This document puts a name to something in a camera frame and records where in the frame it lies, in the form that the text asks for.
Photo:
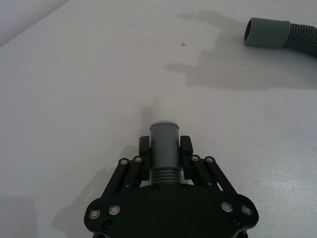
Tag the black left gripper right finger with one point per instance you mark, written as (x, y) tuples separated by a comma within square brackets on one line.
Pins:
[(201, 174)]

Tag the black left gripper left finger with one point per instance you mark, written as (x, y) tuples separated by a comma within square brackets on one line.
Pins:
[(128, 176)]

